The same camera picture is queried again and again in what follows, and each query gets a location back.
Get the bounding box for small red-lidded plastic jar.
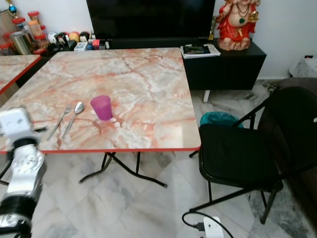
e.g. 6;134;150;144
0;42;14;55

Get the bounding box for blue and gold trophy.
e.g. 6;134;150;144
6;0;18;14

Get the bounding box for dark brown sofa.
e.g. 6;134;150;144
275;77;317;236

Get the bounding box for black flat television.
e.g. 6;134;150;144
86;0;216;40

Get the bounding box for red and gold statue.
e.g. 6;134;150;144
215;0;262;52

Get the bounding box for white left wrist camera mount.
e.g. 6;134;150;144
0;106;34;139

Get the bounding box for wide red-lidded clear jar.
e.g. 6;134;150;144
12;17;26;33

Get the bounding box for tall red-lidded jar orange contents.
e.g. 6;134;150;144
28;11;41;35

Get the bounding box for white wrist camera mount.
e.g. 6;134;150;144
0;106;34;139
202;216;224;238

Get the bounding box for white lace cover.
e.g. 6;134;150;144
288;57;317;79

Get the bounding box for book with dark cover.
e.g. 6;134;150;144
180;44;221;59

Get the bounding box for teal waste bin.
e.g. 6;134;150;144
200;111;245;128

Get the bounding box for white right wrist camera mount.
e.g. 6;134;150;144
202;216;224;238

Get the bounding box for black metal table legs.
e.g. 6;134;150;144
0;151;168;188

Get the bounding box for black folding chair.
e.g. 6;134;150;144
188;87;317;225

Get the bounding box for silver metal fork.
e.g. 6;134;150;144
48;104;71;141

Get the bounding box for magenta plastic cup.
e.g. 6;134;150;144
90;95;113;121

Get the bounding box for light wooden cabinet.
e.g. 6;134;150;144
0;10;16;41

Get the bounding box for silver metal spoon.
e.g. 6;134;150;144
62;101;85;139

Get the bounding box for steel cylindrical container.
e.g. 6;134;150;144
11;31;35;55

